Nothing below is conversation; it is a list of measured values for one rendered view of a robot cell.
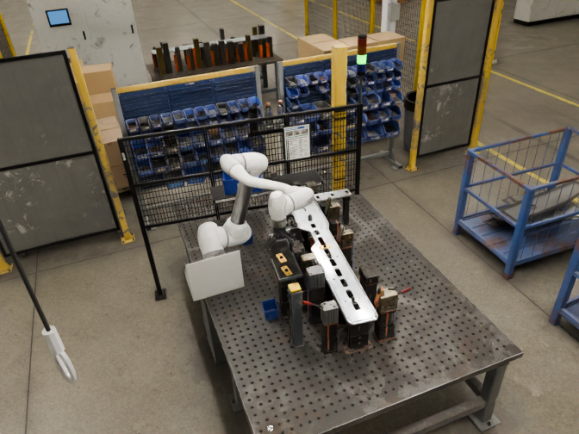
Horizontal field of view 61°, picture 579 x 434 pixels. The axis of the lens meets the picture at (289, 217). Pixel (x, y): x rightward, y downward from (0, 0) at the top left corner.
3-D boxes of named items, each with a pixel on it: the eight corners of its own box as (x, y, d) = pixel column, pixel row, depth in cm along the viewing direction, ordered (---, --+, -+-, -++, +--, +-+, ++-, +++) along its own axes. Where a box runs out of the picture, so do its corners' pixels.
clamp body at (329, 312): (340, 352, 290) (341, 308, 269) (322, 357, 287) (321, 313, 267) (335, 341, 297) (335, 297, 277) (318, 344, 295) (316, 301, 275)
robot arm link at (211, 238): (198, 257, 344) (190, 228, 347) (221, 252, 354) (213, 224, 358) (207, 252, 331) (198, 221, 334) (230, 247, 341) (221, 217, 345)
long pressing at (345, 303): (384, 318, 272) (384, 316, 271) (346, 327, 268) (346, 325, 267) (313, 195, 384) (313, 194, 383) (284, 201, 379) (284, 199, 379)
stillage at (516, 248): (545, 206, 531) (569, 125, 478) (608, 247, 468) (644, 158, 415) (451, 232, 499) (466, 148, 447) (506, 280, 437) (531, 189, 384)
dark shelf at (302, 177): (323, 184, 395) (323, 181, 393) (213, 203, 378) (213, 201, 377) (315, 172, 413) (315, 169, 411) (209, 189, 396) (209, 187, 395)
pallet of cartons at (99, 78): (130, 150, 699) (112, 77, 641) (71, 160, 680) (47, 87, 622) (126, 120, 795) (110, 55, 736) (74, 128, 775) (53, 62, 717)
